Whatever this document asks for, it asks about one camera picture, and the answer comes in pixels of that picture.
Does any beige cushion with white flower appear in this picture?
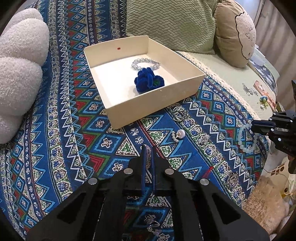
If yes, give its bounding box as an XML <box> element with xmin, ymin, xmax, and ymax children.
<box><xmin>213</xmin><ymin>0</ymin><xmax>257</xmax><ymax>68</ymax></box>

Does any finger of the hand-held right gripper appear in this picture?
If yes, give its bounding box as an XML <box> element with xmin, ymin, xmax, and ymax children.
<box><xmin>251</xmin><ymin>119</ymin><xmax>277</xmax><ymax>135</ymax></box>

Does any checkered cloth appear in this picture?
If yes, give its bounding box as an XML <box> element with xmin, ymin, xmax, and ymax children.
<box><xmin>250</xmin><ymin>57</ymin><xmax>277</xmax><ymax>87</ymax></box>

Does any silver openwork brooch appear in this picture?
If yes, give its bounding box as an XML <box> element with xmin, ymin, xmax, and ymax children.
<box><xmin>171</xmin><ymin>105</ymin><xmax>189</xmax><ymax>121</ymax></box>

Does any white fluffy pillow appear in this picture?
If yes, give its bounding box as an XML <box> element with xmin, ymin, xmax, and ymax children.
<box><xmin>0</xmin><ymin>9</ymin><xmax>50</xmax><ymax>144</ymax></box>

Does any cream rectangular storage box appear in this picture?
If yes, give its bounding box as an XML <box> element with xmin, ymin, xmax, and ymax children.
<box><xmin>83</xmin><ymin>35</ymin><xmax>206</xmax><ymax>129</ymax></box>

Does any clear crystal bead bracelet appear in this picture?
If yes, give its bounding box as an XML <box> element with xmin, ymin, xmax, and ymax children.
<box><xmin>132</xmin><ymin>58</ymin><xmax>155</xmax><ymax>71</ymax></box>

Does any silver ring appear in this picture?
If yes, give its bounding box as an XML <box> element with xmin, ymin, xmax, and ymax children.
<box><xmin>227</xmin><ymin>173</ymin><xmax>239</xmax><ymax>188</ymax></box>

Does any silver chain pendant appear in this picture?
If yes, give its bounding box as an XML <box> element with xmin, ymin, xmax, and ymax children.
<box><xmin>143</xmin><ymin>215</ymin><xmax>162</xmax><ymax>237</ymax></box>

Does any pearl earring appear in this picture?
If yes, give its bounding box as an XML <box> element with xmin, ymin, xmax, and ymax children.
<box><xmin>171</xmin><ymin>130</ymin><xmax>186</xmax><ymax>142</ymax></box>

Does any silver crystal brooch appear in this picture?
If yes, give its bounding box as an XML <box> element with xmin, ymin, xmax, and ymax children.
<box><xmin>198</xmin><ymin>134</ymin><xmax>211</xmax><ymax>146</ymax></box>

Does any pale bead bracelet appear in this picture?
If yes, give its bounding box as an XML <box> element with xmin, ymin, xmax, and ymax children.
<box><xmin>237</xmin><ymin>124</ymin><xmax>258</xmax><ymax>153</ymax></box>

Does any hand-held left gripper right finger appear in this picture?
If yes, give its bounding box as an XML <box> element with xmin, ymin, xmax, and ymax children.
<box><xmin>151</xmin><ymin>157</ymin><xmax>270</xmax><ymax>241</ymax></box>

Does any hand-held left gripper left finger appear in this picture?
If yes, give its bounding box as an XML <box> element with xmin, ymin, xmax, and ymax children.
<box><xmin>25</xmin><ymin>145</ymin><xmax>152</xmax><ymax>241</ymax></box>

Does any green quilted pillow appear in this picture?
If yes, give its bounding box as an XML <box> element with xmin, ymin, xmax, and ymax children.
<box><xmin>126</xmin><ymin>0</ymin><xmax>219</xmax><ymax>55</ymax></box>

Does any silver butterfly hair clip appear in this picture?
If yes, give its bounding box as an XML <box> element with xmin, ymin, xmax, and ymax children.
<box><xmin>242</xmin><ymin>83</ymin><xmax>258</xmax><ymax>96</ymax></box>

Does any green blue flower hair clip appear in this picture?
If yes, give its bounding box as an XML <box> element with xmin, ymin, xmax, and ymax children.
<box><xmin>258</xmin><ymin>96</ymin><xmax>270</xmax><ymax>110</ymax></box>

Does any beige fluffy plush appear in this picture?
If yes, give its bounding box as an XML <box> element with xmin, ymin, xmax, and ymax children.
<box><xmin>242</xmin><ymin>176</ymin><xmax>291</xmax><ymax>235</ymax></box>

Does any silver rhinestone brooch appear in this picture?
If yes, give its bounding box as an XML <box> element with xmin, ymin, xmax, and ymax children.
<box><xmin>142</xmin><ymin>144</ymin><xmax>155</xmax><ymax>168</ymax></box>

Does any blue fuzzy flower hair tie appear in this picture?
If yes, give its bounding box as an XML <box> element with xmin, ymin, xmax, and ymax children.
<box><xmin>134</xmin><ymin>67</ymin><xmax>165</xmax><ymax>94</ymax></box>

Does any white leaf print cloth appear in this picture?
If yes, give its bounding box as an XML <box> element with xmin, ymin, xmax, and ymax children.
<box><xmin>262</xmin><ymin>148</ymin><xmax>296</xmax><ymax>202</ymax></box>

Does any pink card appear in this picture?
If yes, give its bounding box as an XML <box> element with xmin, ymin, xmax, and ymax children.
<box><xmin>253</xmin><ymin>80</ymin><xmax>277</xmax><ymax>109</ymax></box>

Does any blue patterned blanket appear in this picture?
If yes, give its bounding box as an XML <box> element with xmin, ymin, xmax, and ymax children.
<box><xmin>0</xmin><ymin>0</ymin><xmax>271</xmax><ymax>241</ymax></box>

